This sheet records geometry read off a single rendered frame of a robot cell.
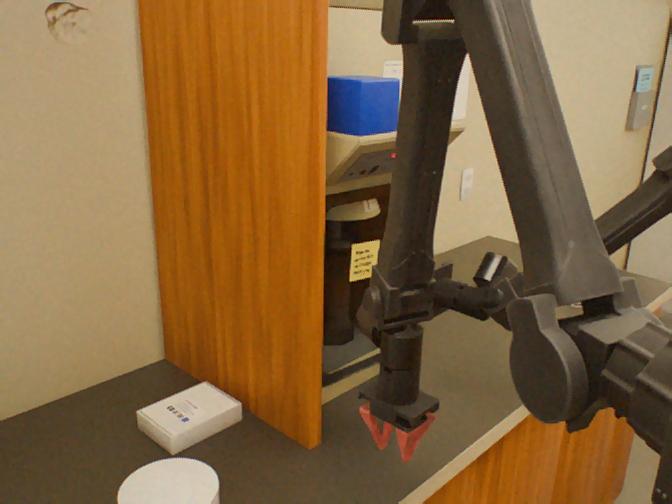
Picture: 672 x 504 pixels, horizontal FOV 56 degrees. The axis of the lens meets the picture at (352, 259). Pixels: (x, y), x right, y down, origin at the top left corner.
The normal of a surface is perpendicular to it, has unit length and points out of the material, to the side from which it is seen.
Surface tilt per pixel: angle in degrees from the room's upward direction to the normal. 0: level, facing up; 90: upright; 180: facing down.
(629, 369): 65
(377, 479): 0
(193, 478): 0
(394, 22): 94
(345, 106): 90
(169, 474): 0
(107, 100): 90
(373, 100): 90
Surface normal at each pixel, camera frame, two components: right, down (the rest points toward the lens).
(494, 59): -0.91, 0.15
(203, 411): 0.04, -0.94
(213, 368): -0.68, 0.22
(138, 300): 0.73, 0.25
